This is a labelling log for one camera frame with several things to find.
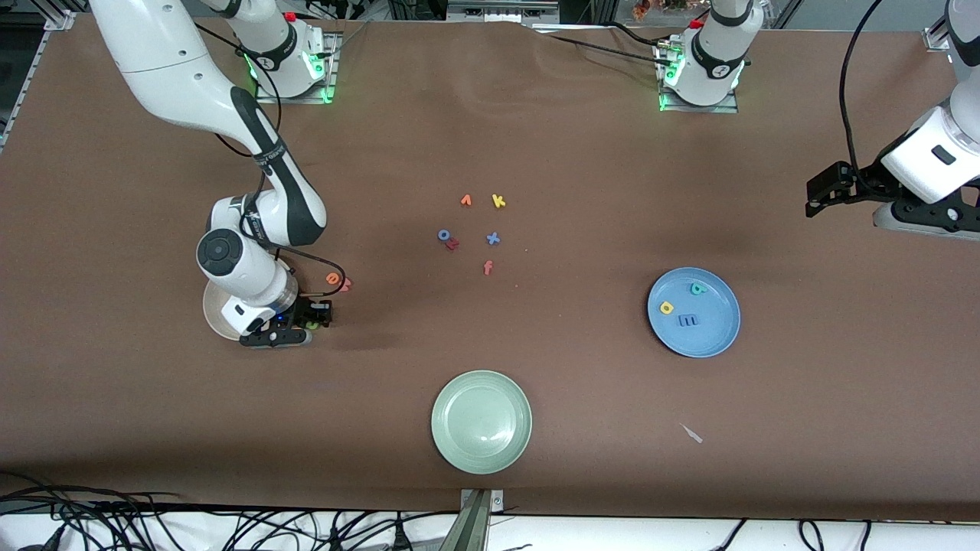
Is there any beige round plate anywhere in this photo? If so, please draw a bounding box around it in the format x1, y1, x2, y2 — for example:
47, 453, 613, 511
202, 256, 298, 342

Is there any blue round plate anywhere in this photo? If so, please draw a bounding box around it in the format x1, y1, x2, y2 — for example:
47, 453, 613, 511
647, 266, 742, 359

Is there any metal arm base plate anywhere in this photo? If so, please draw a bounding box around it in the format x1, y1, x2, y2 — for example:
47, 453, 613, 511
657, 40, 740, 114
255, 31, 341, 105

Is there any black cable tangle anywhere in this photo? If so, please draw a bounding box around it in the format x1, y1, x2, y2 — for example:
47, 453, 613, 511
0, 471, 460, 551

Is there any brown table cover sheet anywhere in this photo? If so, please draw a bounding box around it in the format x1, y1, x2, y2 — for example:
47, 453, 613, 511
0, 11, 980, 523

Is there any pale green round plate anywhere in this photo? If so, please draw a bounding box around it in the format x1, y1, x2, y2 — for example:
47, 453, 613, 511
430, 370, 534, 476

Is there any aluminium camera post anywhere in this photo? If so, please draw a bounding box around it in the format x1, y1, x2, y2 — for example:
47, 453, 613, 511
458, 488, 506, 551

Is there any silver metal box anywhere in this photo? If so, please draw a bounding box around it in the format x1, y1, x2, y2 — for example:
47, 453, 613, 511
446, 0, 561, 24

